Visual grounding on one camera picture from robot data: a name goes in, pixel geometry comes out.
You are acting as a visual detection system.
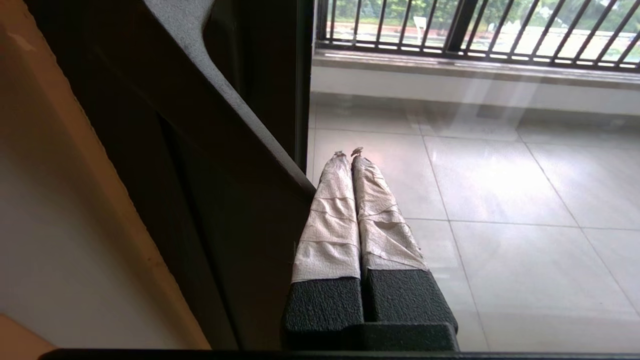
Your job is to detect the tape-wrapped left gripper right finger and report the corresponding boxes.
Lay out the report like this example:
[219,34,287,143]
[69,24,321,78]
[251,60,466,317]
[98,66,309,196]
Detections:
[350,147,459,333]

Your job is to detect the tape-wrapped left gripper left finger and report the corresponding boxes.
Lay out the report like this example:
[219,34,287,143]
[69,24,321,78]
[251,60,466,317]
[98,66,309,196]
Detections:
[281,151,365,349]

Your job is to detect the dark framed sliding glass door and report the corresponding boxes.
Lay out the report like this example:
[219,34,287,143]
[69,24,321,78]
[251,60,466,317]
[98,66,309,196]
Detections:
[202,0,640,353]

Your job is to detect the grey stone window sill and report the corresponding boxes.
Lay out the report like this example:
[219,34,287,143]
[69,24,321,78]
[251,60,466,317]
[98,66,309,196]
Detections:
[311,49,640,92]

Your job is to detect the black balcony railing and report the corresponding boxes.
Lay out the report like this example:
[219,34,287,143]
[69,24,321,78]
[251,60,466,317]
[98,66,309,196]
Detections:
[315,0,640,74]

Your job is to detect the black window frame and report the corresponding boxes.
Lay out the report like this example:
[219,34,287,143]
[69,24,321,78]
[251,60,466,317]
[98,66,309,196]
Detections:
[442,0,481,53]

